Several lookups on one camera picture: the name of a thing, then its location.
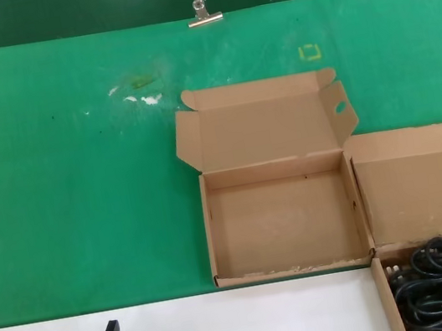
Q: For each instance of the open cardboard box torn edge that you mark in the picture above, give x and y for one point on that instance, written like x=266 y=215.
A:
x=424 y=191

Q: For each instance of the silver binder clip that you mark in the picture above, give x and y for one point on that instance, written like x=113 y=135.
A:
x=205 y=19

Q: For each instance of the open cardboard box with slot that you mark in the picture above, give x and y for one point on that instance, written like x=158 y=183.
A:
x=281 y=223

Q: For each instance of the green cloth table mat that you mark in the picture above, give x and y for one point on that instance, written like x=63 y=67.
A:
x=61 y=200

